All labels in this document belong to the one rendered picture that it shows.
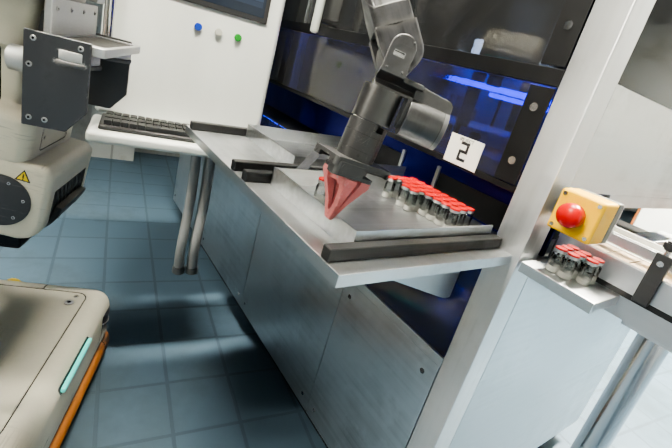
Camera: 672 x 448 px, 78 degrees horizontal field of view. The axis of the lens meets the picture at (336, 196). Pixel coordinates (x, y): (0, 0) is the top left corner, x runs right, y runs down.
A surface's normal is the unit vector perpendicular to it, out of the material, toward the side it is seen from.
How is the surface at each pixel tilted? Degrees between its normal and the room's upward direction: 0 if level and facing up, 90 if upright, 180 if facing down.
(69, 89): 90
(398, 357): 90
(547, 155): 90
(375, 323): 90
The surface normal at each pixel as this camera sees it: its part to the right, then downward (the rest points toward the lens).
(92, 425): 0.26, -0.92
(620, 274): -0.80, -0.03
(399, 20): 0.10, 0.04
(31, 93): 0.18, 0.36
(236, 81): 0.39, 0.39
